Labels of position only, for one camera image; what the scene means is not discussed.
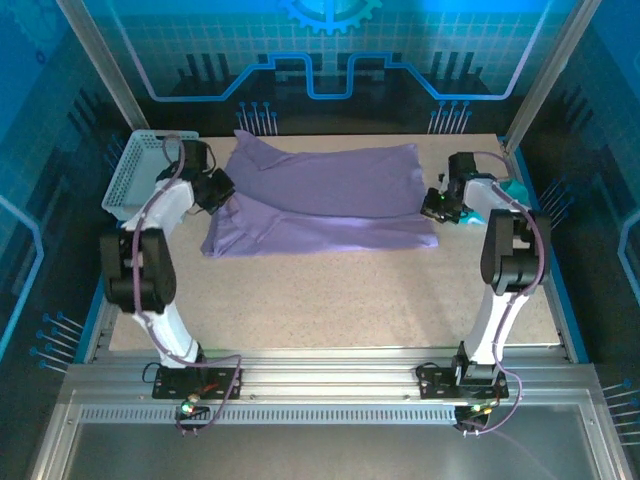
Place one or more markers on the aluminium frame post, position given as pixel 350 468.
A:
pixel 107 75
pixel 550 75

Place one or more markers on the aluminium mounting rail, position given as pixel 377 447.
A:
pixel 325 372

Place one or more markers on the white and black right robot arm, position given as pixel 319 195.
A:
pixel 515 255

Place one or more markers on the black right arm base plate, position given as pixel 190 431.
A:
pixel 435 385

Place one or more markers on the pale blue perforated plastic basket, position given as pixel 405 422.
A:
pixel 132 170

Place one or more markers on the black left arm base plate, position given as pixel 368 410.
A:
pixel 222 385

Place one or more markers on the folded teal t-shirt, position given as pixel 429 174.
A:
pixel 517 191

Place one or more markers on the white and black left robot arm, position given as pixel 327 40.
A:
pixel 145 270

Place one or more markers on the small LED circuit board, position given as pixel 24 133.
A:
pixel 189 409
pixel 475 410

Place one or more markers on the blue-edged aluminium side rail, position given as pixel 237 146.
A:
pixel 560 310
pixel 107 330

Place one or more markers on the grey metal panel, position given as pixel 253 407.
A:
pixel 320 452

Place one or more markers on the purple t-shirt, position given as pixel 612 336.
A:
pixel 325 200

